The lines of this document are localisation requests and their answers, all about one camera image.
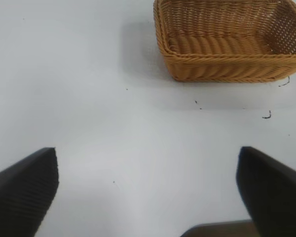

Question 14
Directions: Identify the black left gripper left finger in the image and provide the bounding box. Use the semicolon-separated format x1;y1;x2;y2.
0;147;59;237

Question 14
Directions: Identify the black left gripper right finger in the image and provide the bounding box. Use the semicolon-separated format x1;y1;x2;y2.
236;146;296;237

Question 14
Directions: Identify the woven tan wicker basket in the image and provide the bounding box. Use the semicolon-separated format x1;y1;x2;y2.
152;0;296;83

